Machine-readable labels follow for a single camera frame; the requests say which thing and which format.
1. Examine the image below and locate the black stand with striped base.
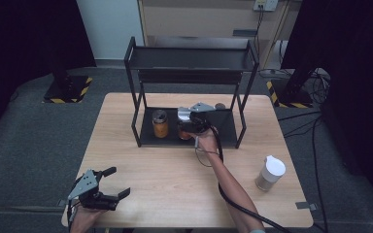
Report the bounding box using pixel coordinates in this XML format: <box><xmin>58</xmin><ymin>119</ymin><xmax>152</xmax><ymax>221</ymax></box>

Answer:
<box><xmin>266</xmin><ymin>64</ymin><xmax>315</xmax><ymax>109</ymax></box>
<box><xmin>43</xmin><ymin>61</ymin><xmax>93</xmax><ymax>105</ymax></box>

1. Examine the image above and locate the black socket cable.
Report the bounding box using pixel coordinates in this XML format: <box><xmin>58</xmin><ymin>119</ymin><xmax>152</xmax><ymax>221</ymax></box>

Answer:
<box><xmin>254</xmin><ymin>9</ymin><xmax>264</xmax><ymax>52</ymax></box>

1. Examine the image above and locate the thick black gripper cable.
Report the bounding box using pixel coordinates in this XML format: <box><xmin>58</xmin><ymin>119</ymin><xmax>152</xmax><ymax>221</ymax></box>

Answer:
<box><xmin>207</xmin><ymin>125</ymin><xmax>294</xmax><ymax>233</ymax></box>

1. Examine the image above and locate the black metal two-tier rack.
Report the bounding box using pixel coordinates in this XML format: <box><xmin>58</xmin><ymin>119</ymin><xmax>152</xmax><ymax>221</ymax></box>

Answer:
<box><xmin>123</xmin><ymin>36</ymin><xmax>260</xmax><ymax>150</ymax></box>

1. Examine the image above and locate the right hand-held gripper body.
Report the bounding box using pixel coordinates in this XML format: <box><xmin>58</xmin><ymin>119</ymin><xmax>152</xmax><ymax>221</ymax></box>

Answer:
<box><xmin>187</xmin><ymin>102</ymin><xmax>217</xmax><ymax>135</ymax></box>

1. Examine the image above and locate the beige cabinet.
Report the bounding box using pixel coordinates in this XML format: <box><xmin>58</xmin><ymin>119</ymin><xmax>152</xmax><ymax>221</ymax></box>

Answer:
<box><xmin>137</xmin><ymin>0</ymin><xmax>292</xmax><ymax>69</ymax></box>

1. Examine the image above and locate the thin grey gripper cable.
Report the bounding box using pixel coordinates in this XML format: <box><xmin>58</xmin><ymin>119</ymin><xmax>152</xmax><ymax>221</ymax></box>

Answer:
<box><xmin>193</xmin><ymin>136</ymin><xmax>221</xmax><ymax>168</ymax></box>

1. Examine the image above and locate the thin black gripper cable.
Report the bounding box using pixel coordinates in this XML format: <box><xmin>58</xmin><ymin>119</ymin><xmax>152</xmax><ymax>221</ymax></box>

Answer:
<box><xmin>65</xmin><ymin>198</ymin><xmax>80</xmax><ymax>233</ymax></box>

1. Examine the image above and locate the person's left hand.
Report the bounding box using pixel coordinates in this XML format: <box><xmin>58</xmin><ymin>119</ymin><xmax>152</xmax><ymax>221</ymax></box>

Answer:
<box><xmin>72</xmin><ymin>206</ymin><xmax>107</xmax><ymax>227</ymax></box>

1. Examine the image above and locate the tangled black cable bundle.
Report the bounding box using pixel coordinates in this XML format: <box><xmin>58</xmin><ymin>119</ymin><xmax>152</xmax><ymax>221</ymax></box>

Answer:
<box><xmin>309</xmin><ymin>69</ymin><xmax>332</xmax><ymax>103</ymax></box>

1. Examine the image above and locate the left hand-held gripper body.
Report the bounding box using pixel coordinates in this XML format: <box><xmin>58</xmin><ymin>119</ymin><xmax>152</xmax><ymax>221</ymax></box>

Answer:
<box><xmin>67</xmin><ymin>168</ymin><xmax>120</xmax><ymax>212</ymax></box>

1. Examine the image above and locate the white wall socket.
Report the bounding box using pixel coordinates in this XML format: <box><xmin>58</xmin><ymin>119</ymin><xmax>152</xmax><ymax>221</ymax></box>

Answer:
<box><xmin>253</xmin><ymin>0</ymin><xmax>280</xmax><ymax>13</ymax></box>

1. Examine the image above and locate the white-capped jar of brown powder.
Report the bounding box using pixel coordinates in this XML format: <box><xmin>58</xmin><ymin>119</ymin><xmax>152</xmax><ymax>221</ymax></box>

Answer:
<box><xmin>254</xmin><ymin>154</ymin><xmax>287</xmax><ymax>192</ymax></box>

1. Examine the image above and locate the person's right hand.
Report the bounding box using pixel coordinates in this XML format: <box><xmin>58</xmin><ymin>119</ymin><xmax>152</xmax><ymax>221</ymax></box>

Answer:
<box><xmin>187</xmin><ymin>127</ymin><xmax>220</xmax><ymax>155</ymax></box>

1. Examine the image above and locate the dark curtain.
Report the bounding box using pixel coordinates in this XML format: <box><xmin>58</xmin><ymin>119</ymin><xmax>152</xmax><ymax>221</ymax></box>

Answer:
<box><xmin>281</xmin><ymin>0</ymin><xmax>373</xmax><ymax>203</ymax></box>
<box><xmin>0</xmin><ymin>0</ymin><xmax>97</xmax><ymax>145</ymax></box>

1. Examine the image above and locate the black floor cable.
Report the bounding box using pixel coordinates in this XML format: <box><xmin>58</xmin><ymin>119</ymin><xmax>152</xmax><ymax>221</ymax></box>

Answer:
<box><xmin>277</xmin><ymin>111</ymin><xmax>330</xmax><ymax>233</ymax></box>

